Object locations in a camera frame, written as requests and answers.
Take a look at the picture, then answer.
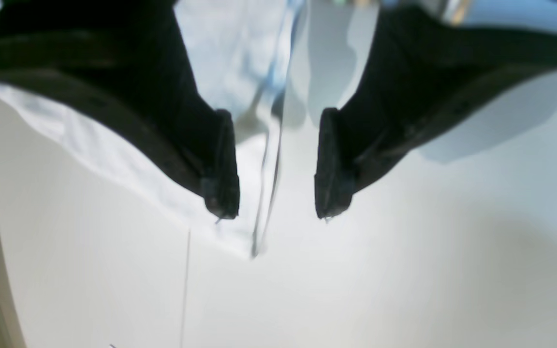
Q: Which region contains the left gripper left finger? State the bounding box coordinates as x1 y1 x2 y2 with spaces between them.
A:
0 0 240 219

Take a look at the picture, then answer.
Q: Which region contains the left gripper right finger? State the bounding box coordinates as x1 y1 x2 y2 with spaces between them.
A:
314 0 557 219

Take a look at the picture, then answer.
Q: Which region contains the white t-shirt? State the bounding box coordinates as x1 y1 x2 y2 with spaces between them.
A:
0 0 303 258

